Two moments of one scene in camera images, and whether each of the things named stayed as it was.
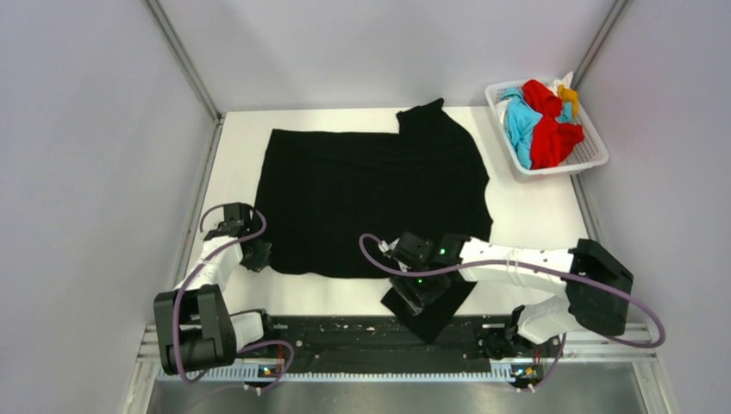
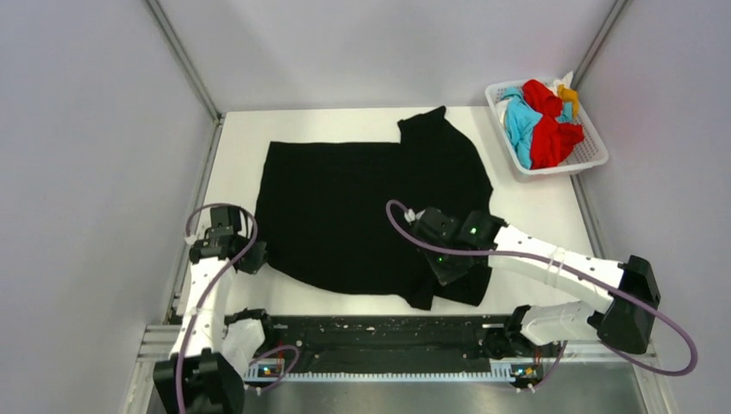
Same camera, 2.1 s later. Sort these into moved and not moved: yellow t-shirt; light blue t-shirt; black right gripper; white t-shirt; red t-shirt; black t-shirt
Moved: black right gripper; black t-shirt
Not moved: light blue t-shirt; white t-shirt; red t-shirt; yellow t-shirt
